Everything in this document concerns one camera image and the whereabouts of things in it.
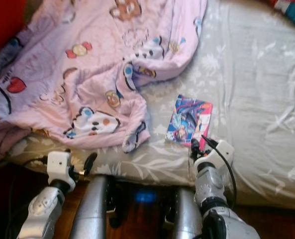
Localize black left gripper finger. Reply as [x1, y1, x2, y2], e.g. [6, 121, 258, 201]
[84, 151, 98, 176]

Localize colourful comic book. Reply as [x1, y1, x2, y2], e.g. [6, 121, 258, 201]
[166, 95, 213, 150]

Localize silver robot left leg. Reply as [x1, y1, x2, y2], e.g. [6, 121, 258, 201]
[68, 174, 109, 239]

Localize silver robot leg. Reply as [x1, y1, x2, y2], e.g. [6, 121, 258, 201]
[170, 188, 205, 239]
[68, 174, 109, 239]

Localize silver robot right leg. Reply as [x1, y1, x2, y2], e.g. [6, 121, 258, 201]
[170, 188, 205, 239]

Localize pink cartoon print blanket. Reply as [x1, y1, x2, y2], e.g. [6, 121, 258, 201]
[0, 0, 207, 170]

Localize bed with grey floral sheet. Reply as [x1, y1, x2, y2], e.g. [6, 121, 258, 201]
[0, 0, 295, 210]

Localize red sofa cushion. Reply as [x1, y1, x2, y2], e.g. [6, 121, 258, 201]
[0, 0, 28, 65]

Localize red white blue striped bolster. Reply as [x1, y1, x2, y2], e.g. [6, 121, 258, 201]
[269, 0, 295, 31]

